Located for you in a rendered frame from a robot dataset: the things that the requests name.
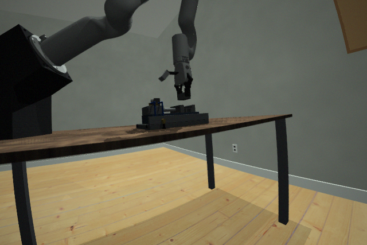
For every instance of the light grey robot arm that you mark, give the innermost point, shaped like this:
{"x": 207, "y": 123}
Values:
{"x": 83, "y": 34}

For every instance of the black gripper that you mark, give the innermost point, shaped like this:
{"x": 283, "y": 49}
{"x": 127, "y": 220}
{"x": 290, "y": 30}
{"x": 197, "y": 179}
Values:
{"x": 183, "y": 78}

